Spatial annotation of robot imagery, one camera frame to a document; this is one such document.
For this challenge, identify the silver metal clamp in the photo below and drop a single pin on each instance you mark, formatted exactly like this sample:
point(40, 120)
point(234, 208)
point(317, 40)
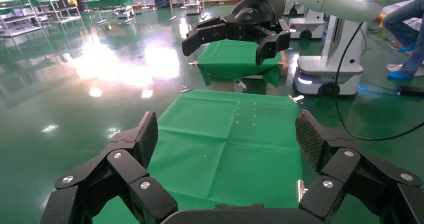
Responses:
point(300, 189)
point(281, 63)
point(295, 99)
point(186, 89)
point(193, 64)

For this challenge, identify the black power brick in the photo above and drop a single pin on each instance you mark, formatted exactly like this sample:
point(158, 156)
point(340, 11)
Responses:
point(410, 91)

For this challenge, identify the person in blue jeans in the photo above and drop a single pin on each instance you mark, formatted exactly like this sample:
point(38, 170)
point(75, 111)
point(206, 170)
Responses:
point(400, 23)

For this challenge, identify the green covered table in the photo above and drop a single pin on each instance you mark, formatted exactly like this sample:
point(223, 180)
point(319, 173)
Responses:
point(109, 1)

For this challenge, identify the far green cloth table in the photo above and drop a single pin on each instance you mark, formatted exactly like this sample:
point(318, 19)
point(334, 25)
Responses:
point(232, 60)

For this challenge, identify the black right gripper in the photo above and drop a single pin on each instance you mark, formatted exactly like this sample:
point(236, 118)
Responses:
point(255, 10)

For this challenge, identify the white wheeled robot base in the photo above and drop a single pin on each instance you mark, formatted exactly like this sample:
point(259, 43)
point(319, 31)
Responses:
point(306, 25)
point(318, 70)

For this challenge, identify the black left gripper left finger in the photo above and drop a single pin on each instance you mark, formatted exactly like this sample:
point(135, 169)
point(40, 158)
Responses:
point(126, 163)

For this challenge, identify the small white mobile robot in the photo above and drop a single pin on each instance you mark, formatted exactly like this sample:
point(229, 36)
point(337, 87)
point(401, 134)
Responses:
point(124, 12)
point(192, 8)

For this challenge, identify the metal shelf rack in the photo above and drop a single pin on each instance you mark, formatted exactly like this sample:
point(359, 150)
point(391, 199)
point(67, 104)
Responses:
point(61, 12)
point(20, 14)

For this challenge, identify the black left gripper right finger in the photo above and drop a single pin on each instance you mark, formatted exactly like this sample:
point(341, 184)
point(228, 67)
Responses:
point(344, 169)

